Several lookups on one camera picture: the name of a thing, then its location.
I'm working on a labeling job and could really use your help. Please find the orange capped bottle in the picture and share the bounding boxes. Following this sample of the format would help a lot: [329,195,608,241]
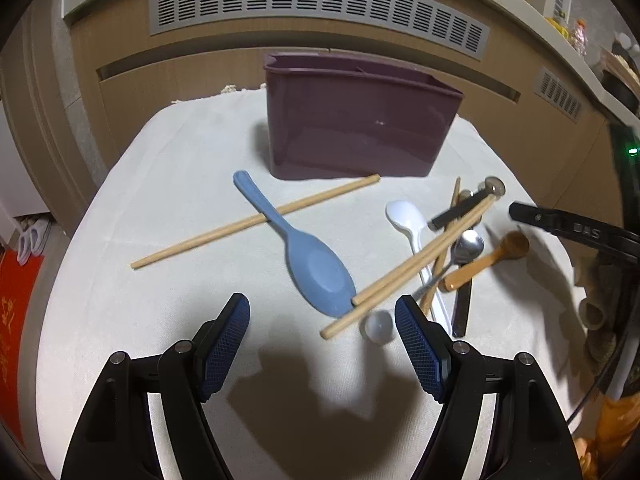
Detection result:
[570,18,588,58]

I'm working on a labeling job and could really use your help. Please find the small white round cap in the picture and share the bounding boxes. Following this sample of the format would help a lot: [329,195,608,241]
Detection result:
[363,310,395,346]

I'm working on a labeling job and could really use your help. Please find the purple plastic utensil holder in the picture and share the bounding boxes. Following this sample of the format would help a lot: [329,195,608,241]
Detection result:
[264,52,463,180]

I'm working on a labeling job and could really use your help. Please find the stainless steel spoon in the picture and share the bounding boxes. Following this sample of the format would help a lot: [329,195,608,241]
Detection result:
[412,229,485,301]

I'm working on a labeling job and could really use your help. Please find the white plastic spoon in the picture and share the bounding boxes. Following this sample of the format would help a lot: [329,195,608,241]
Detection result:
[385,200,452,336]

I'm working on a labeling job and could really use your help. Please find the small grey ventilation grille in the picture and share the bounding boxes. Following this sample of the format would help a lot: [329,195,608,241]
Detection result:
[534,67,584,122]

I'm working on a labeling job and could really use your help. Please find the long wooden chopstick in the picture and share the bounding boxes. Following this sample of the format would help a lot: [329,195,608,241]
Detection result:
[130,174,381,270]

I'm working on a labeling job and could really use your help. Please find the blue plastic rice paddle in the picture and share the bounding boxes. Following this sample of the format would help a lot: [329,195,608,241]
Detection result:
[232,170,356,318]

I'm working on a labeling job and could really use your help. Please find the wooden spoon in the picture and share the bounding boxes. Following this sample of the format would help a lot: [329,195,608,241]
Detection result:
[440,231,529,292]

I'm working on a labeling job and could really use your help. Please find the grey spoon black handle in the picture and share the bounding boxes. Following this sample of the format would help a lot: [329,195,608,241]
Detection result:
[427,177,506,232]
[451,188,475,338]

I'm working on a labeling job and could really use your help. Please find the red floor mat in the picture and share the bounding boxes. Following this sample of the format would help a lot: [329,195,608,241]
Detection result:
[0,249,43,444]

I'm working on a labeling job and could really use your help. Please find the white table cloth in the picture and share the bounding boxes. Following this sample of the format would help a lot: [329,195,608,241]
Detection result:
[36,89,591,479]

